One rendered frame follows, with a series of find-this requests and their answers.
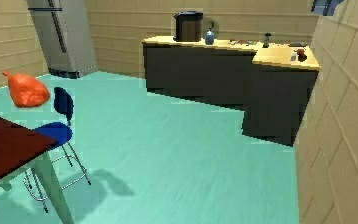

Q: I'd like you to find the dark red table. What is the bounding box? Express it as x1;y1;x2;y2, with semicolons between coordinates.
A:
0;112;76;224

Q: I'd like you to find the dark kitchen counter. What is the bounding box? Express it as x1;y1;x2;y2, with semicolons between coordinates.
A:
141;35;321;147

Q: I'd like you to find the grey refrigerator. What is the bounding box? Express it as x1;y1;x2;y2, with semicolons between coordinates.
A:
26;0;99;80

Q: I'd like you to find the black refrigerator handle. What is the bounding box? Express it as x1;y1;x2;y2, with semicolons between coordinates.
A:
47;0;68;54

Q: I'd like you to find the black coffee maker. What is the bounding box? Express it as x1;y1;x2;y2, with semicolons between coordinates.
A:
173;10;204;43

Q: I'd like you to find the orange garbage bag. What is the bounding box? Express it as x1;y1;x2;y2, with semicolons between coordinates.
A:
1;70;51;109

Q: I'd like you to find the window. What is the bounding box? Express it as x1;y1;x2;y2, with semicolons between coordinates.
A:
311;0;345;17

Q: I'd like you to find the blue chair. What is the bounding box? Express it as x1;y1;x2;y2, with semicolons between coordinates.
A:
22;86;92;214

